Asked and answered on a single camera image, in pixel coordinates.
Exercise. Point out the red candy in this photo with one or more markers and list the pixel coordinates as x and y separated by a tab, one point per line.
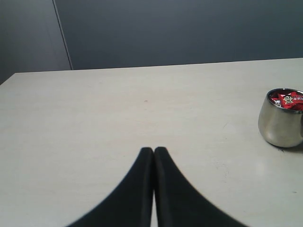
292	101

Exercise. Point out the small steel cup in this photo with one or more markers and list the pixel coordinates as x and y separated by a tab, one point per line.
278	126

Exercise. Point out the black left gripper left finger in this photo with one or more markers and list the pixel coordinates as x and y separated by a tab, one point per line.
130	203

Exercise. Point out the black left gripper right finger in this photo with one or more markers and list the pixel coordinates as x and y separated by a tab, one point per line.
178	203

